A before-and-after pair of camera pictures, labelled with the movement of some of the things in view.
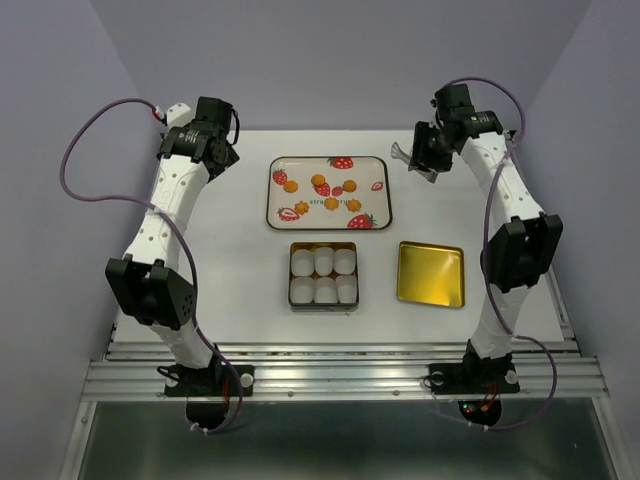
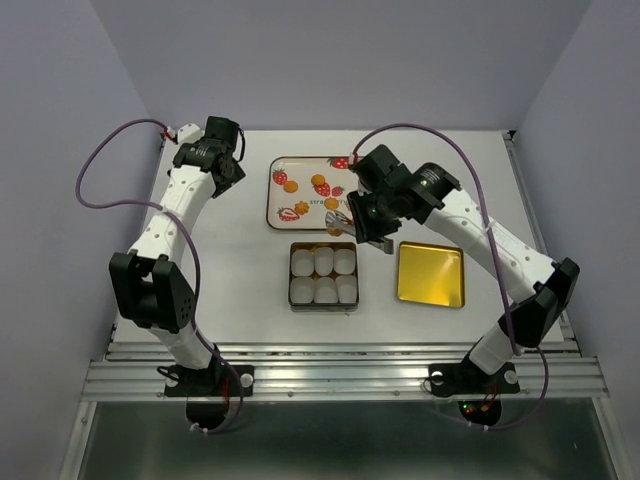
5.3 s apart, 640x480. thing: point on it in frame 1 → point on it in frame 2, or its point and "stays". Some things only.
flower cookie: [331, 203] stays
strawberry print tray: [329, 193] stays
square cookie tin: [324, 307] stays
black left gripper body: [230, 158] → [236, 174]
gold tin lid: [431, 274] stays
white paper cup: [324, 258] stays
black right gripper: [419, 153] → [366, 229]
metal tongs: [397, 153] → [342, 222]
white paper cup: [302, 289] stays
